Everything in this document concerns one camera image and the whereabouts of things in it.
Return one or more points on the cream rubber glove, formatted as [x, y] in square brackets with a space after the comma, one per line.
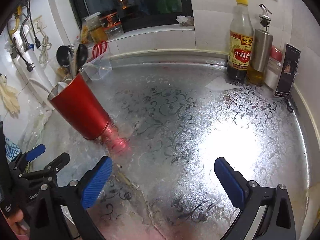
[9, 96]

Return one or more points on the black plastic ladle spoon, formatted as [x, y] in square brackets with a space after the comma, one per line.
[81, 56]

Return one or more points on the person left hand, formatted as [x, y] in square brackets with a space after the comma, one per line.
[14, 222]

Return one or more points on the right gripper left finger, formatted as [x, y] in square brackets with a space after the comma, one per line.
[47, 219]

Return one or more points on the vinegar bottle yellow cap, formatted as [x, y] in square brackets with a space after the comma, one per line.
[240, 42]

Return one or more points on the red metal utensil cup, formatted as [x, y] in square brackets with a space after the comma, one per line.
[80, 108]

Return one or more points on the stainless steel oil dispenser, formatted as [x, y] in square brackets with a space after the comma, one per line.
[262, 43]

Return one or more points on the blue floral cloth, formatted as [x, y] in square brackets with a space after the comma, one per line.
[11, 149]

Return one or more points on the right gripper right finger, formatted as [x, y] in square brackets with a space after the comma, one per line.
[247, 196]

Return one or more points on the red lid seasoning container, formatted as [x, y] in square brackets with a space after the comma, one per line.
[272, 70]

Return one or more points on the dark purple box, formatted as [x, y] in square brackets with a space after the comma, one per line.
[288, 71]

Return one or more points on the clear jar yellow contents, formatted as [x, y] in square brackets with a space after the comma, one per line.
[95, 27]

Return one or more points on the dark kitchen window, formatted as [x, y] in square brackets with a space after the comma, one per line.
[134, 14]

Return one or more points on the red handled scissors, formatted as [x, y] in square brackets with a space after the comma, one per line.
[99, 49]

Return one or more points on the clear plastic organizer tray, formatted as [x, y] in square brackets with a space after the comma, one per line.
[98, 68]

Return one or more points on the black lid spice jar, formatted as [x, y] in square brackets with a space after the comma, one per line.
[111, 24]

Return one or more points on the white ceramic soup spoon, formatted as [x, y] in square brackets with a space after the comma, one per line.
[59, 88]

